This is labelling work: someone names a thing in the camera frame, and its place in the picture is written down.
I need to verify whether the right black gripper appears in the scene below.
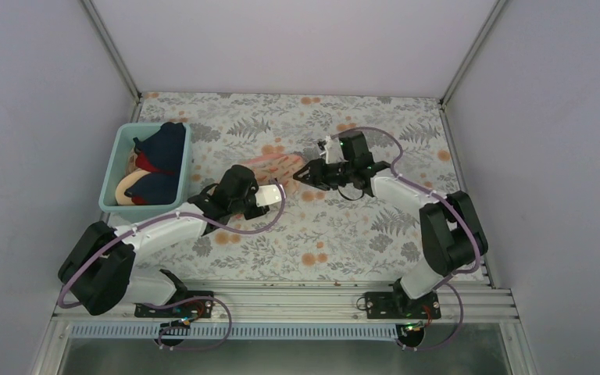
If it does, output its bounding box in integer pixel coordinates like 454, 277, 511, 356
293, 159, 354, 191

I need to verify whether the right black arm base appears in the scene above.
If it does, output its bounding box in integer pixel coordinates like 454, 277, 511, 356
355, 291, 441, 348

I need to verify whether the light blue plastic bin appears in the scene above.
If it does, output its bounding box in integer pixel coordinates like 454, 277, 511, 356
98, 123, 192, 222

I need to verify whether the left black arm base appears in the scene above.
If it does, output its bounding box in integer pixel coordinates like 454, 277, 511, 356
134, 291, 214, 347

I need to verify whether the peach floral mesh laundry bag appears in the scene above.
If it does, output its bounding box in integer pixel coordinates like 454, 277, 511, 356
235, 153, 304, 211

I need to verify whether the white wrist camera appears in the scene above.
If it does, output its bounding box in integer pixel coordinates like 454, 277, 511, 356
318, 136, 343, 163
255, 184, 285, 207

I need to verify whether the navy beige bra lower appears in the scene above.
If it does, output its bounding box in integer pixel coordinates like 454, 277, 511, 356
115, 170, 179, 205

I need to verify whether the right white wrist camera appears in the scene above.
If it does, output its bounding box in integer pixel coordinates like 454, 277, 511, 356
318, 136, 343, 163

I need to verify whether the purple cable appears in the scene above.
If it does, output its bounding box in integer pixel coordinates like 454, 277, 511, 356
330, 127, 482, 352
57, 179, 288, 310

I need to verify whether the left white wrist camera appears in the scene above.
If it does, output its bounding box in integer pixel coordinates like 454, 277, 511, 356
255, 184, 285, 207

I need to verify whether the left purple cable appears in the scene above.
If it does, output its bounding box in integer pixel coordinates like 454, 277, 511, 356
57, 179, 288, 310

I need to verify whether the floral patterned table mat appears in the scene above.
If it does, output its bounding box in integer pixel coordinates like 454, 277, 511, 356
138, 92, 459, 282

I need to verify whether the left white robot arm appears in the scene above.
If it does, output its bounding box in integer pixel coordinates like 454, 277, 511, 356
56, 165, 286, 316

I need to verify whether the navy red bra upper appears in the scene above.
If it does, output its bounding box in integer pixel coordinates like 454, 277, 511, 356
133, 122, 186, 175

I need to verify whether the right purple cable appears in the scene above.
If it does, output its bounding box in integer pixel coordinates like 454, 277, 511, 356
330, 127, 482, 352

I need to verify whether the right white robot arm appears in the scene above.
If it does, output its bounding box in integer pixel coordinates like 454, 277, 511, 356
293, 127, 488, 318

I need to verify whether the aluminium front rail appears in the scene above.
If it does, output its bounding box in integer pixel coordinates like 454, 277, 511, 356
51, 280, 520, 325

